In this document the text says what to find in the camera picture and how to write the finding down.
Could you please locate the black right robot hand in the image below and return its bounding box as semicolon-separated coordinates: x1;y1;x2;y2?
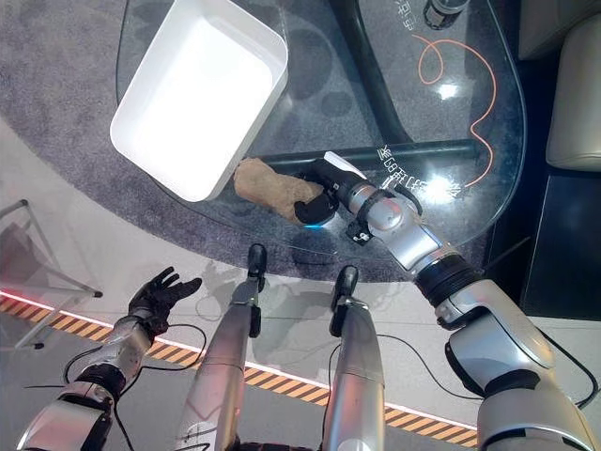
294;150;368;226

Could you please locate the silver robot leg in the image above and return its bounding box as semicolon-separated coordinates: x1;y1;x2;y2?
176;242;269;451
321;265;387;451

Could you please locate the dark cabinet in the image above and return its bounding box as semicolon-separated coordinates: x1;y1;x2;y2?
483;171;601;323

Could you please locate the white plastic basket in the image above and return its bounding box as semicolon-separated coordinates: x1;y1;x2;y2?
109;0;289;204

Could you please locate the silver right robot leg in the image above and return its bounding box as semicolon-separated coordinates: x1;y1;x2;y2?
321;265;387;451

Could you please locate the silver left robot leg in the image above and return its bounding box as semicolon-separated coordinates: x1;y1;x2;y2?
176;242;269;451

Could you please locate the black round device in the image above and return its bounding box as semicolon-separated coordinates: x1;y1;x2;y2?
422;0;470;30

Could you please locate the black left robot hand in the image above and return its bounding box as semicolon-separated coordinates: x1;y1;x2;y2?
128;266;204;339

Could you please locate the grey round rug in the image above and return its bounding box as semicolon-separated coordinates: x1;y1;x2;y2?
0;0;494;285

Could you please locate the beige sofa cushion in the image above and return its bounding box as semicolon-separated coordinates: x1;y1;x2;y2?
517;0;601;173

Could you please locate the black and yellow floor tape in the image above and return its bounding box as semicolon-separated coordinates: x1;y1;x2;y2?
0;290;480;447

